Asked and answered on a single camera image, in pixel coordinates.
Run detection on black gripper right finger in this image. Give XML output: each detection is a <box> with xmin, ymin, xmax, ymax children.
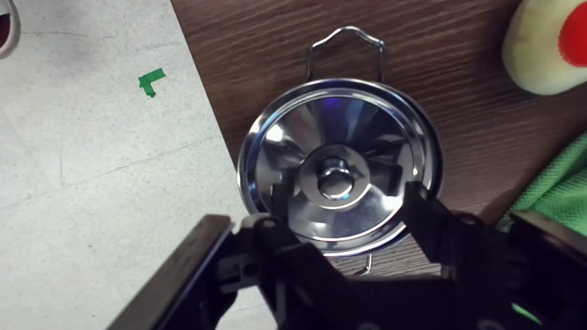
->
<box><xmin>399</xmin><ymin>179</ymin><xmax>468</xmax><ymax>271</ymax></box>

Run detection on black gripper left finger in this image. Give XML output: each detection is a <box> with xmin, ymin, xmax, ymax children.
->
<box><xmin>267</xmin><ymin>179</ymin><xmax>336</xmax><ymax>278</ymax></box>

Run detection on shiny steel pot lid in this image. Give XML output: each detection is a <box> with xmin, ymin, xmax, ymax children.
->
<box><xmin>236</xmin><ymin>76</ymin><xmax>445</xmax><ymax>258</ymax></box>

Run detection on small steel pot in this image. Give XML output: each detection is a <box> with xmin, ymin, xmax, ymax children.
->
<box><xmin>236</xmin><ymin>23</ymin><xmax>445</xmax><ymax>278</ymax></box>

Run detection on green cloth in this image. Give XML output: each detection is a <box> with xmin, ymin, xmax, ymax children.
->
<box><xmin>498</xmin><ymin>130</ymin><xmax>587</xmax><ymax>241</ymax></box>

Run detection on green tape floor mark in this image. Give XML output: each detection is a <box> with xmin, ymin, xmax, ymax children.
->
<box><xmin>136</xmin><ymin>65</ymin><xmax>169</xmax><ymax>100</ymax></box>

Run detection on yellow plush toy red spot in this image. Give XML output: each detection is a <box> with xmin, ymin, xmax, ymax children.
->
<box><xmin>502</xmin><ymin>0</ymin><xmax>587</xmax><ymax>98</ymax></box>

